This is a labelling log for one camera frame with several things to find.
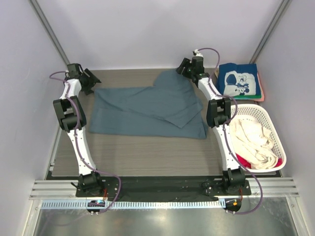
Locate aluminium front rail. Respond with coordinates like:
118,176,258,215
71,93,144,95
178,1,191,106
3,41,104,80
29,177,299,200

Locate white slotted cable duct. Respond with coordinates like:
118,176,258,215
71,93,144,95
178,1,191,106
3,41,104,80
41,199,225,210

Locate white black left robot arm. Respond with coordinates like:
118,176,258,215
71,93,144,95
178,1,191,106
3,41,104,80
49,63,104,197

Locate white plastic laundry basket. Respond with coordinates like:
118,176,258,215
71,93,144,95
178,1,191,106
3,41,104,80
227,103,287,173

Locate beige folded t shirt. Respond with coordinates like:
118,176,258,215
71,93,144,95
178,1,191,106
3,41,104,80
215,68,219,78

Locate aluminium corner post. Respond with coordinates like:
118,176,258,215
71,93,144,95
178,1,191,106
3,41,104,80
29,0,70,65
249,0,292,64

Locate red t shirt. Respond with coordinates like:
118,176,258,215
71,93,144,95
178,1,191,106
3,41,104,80
236,154,283,170

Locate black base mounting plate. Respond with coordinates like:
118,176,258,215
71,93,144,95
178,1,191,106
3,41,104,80
71,176,251,202

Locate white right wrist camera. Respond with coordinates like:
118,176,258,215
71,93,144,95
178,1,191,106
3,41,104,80
192,49,203,57

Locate aluminium right corner post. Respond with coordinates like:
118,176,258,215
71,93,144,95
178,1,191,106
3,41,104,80
249,0,292,64

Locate cream white t shirt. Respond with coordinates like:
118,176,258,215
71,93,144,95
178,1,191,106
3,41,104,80
229,115,279,170

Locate grey-blue t shirt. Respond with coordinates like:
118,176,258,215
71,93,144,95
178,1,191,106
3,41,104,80
89,70,208,139

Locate aluminium left corner post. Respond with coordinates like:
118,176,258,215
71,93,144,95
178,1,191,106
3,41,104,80
29,0,70,65

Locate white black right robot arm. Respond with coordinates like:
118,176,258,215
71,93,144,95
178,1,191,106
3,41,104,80
176,54,246,195

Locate blue printed folded t shirt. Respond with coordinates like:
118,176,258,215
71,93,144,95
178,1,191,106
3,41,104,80
216,63,261,98

